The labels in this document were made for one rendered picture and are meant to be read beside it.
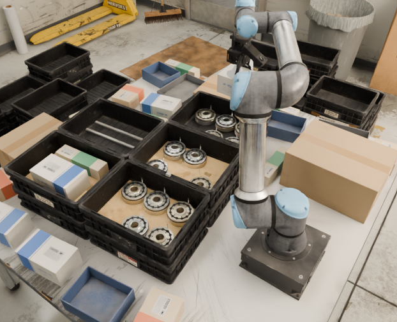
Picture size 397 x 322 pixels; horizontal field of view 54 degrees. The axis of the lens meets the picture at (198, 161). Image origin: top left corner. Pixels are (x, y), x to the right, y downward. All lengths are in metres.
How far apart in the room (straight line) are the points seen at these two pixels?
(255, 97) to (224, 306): 0.74
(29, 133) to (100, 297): 0.88
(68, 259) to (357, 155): 1.24
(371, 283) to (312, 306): 1.04
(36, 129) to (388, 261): 2.10
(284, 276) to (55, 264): 0.82
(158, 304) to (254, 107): 0.72
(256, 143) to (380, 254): 1.59
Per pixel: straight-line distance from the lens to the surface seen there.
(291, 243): 1.45
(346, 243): 1.72
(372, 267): 2.59
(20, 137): 2.01
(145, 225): 1.48
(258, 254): 1.48
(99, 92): 3.12
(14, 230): 1.72
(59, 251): 1.57
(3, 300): 2.51
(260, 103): 1.19
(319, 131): 1.88
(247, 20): 1.50
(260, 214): 1.33
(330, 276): 1.61
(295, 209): 1.33
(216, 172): 1.70
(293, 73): 1.23
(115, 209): 1.59
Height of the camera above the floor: 2.01
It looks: 43 degrees down
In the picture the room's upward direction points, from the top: straight up
